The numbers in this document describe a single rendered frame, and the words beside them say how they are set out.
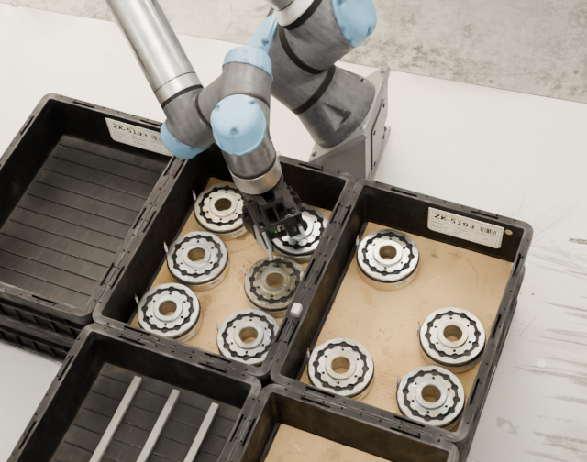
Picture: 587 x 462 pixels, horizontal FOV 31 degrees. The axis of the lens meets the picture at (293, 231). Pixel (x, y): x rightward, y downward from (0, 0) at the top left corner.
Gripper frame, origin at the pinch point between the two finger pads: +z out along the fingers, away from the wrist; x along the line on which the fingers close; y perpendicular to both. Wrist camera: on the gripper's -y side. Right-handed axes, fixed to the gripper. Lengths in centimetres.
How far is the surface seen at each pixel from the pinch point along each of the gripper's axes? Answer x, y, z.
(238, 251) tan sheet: -7.8, -1.9, 1.0
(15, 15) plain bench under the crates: -30, -92, 7
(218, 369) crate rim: -17.9, 22.9, -8.1
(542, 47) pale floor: 100, -91, 96
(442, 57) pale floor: 72, -100, 92
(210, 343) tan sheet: -18.1, 12.9, 0.2
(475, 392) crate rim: 14.4, 42.4, -4.3
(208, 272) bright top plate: -13.7, 2.0, -2.5
